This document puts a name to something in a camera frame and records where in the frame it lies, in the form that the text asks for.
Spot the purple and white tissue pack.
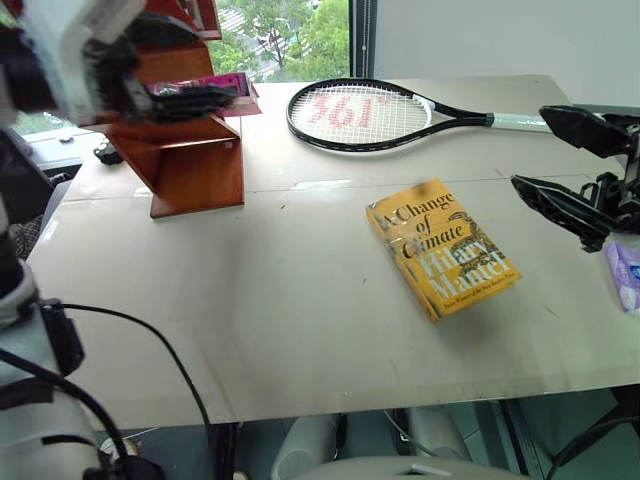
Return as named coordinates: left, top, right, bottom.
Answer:
left=602, top=238, right=640, bottom=315

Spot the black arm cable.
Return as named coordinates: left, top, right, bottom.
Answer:
left=544, top=413, right=640, bottom=480
left=0, top=302, right=216, bottom=480

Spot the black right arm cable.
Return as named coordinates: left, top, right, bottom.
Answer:
left=544, top=413, right=640, bottom=480

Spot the black table leg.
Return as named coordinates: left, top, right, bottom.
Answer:
left=207, top=422, right=244, bottom=480

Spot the black window frame post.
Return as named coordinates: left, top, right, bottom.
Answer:
left=348, top=0, right=379, bottom=81

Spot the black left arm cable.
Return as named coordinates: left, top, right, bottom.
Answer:
left=0, top=302, right=216, bottom=480

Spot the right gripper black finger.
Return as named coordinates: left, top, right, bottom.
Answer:
left=538, top=104, right=632, bottom=159
left=510, top=174, right=615, bottom=254

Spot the small black desk object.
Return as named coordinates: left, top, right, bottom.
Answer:
left=92, top=140, right=124, bottom=166

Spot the magenta book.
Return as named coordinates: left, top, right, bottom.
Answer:
left=147, top=72, right=251, bottom=99

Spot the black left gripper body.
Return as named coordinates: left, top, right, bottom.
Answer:
left=82, top=38, right=154, bottom=127

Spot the yellow hardcover book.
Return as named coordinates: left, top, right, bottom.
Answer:
left=365, top=178, right=523, bottom=324

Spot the grey rounded robot body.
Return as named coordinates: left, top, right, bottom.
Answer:
left=270, top=407, right=506, bottom=480

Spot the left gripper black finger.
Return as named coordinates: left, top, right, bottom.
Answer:
left=133, top=13, right=199, bottom=49
left=145, top=82, right=242, bottom=125

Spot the black and white tennis racket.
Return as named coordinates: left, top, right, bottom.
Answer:
left=285, top=77, right=554, bottom=153

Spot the reddish wooden bookshelf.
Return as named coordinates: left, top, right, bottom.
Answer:
left=82, top=0, right=264, bottom=219

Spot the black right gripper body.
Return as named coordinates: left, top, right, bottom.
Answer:
left=579, top=113, right=640, bottom=232

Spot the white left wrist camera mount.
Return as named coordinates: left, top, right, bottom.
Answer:
left=79, top=0, right=147, bottom=45

